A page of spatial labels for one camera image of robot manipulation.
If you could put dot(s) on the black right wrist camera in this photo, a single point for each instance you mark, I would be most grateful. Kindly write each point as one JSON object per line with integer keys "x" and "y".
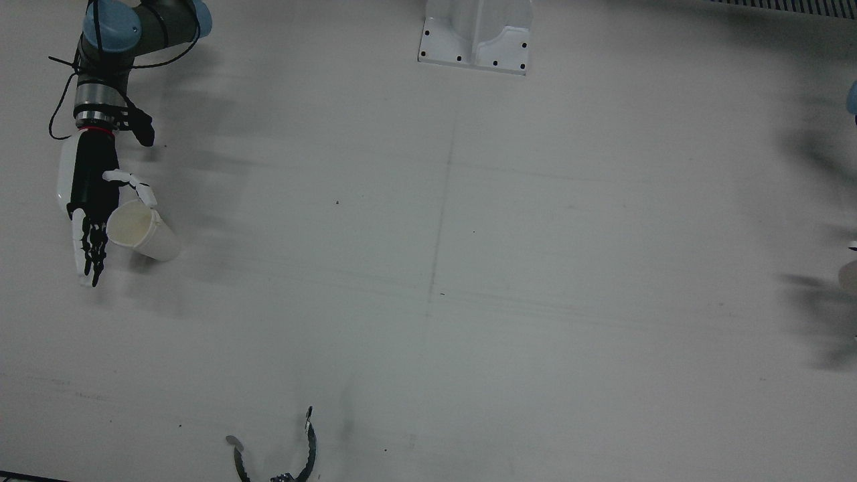
{"x": 142, "y": 127}

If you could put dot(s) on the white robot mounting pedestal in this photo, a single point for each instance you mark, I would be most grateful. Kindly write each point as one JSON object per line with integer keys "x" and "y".
{"x": 475, "y": 33}

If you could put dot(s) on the white paper cup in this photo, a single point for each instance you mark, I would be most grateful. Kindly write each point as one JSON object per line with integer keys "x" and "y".
{"x": 150, "y": 237}

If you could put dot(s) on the beige paper cup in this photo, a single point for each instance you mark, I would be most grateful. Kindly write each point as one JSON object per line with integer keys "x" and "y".
{"x": 850, "y": 280}

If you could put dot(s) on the left UR5e robot arm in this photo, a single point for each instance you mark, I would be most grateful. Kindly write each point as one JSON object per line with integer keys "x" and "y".
{"x": 852, "y": 97}

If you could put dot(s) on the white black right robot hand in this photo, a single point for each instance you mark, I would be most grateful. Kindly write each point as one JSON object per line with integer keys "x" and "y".
{"x": 94, "y": 174}

